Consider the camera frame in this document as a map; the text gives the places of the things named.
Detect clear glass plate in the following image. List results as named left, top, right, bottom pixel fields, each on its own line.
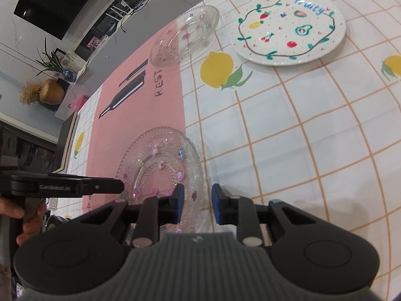
left=116, top=126, right=205, bottom=233
left=150, top=5, right=220, bottom=67

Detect steel bowl blue base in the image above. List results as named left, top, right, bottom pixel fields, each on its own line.
left=45, top=215, right=70, bottom=231

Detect person left hand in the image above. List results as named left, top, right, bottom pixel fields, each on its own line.
left=0, top=198, right=46, bottom=246

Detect black book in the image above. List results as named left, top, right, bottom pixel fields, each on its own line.
left=52, top=112, right=79, bottom=173

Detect red storage box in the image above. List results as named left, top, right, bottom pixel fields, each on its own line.
left=68, top=96, right=88, bottom=112

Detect gold vase dried flowers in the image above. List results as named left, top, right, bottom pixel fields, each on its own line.
left=20, top=79, right=65, bottom=105

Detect green potted plant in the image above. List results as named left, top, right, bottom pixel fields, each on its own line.
left=35, top=38, right=77, bottom=83

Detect lemon check tablecloth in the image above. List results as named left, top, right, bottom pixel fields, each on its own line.
left=67, top=0, right=400, bottom=300

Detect black television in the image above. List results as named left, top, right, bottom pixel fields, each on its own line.
left=13, top=0, right=176, bottom=42

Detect fruit pattern white plate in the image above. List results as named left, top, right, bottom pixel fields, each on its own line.
left=230, top=0, right=346, bottom=66

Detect white wifi router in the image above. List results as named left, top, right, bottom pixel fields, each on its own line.
left=105, top=0, right=134, bottom=22

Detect white tv console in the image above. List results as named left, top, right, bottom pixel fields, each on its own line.
left=55, top=0, right=204, bottom=120

